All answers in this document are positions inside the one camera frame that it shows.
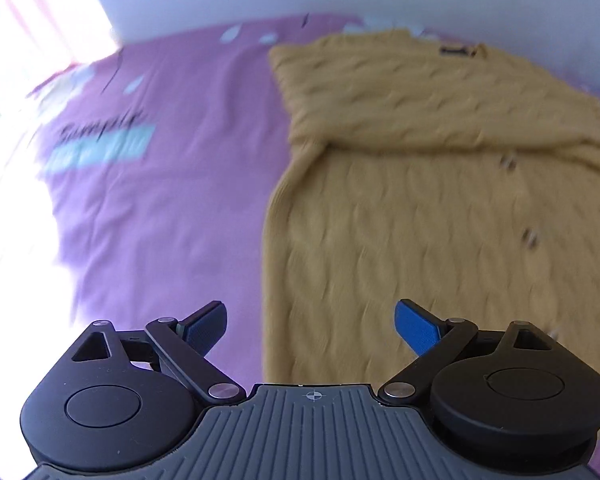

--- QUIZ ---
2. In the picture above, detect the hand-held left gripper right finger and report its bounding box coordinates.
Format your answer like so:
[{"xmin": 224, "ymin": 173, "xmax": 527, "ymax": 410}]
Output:
[{"xmin": 379, "ymin": 299, "xmax": 561, "ymax": 406}]

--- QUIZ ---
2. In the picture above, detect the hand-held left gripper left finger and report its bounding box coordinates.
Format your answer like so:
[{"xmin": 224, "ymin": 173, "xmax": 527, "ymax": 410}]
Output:
[{"xmin": 70, "ymin": 300, "xmax": 246, "ymax": 406}]

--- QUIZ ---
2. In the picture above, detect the yellow cable-knit cardigan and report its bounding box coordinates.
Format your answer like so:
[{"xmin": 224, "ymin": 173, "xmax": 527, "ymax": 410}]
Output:
[{"xmin": 261, "ymin": 29, "xmax": 600, "ymax": 386}]

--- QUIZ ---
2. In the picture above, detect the purple floral bed sheet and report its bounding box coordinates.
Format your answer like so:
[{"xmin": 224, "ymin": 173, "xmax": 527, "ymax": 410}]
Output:
[{"xmin": 0, "ymin": 12, "xmax": 600, "ymax": 480}]

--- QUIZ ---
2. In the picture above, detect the pink floral curtain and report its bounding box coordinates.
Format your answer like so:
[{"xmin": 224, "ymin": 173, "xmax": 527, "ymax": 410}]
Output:
[{"xmin": 0, "ymin": 0, "xmax": 127, "ymax": 92}]

